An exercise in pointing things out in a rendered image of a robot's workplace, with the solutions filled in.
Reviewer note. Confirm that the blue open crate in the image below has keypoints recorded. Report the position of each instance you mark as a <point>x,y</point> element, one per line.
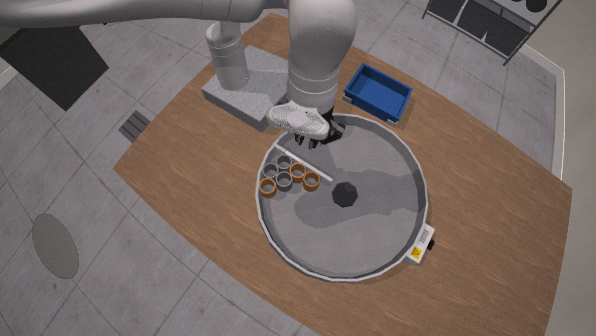
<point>384,92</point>

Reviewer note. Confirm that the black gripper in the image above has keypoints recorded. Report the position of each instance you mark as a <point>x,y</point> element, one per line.
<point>335,132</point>

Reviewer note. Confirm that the grey round turntable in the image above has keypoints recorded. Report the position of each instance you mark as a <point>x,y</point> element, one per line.
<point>353,227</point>

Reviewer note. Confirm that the grey metal ring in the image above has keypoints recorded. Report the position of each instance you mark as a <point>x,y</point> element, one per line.
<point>287,175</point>
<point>284,158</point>
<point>270,166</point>

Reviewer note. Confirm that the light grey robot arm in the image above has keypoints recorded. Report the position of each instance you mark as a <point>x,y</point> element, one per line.
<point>321,33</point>

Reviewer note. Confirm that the bronze bushing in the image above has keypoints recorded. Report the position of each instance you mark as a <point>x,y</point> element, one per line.
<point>297,166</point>
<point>315,176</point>
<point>264,182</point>

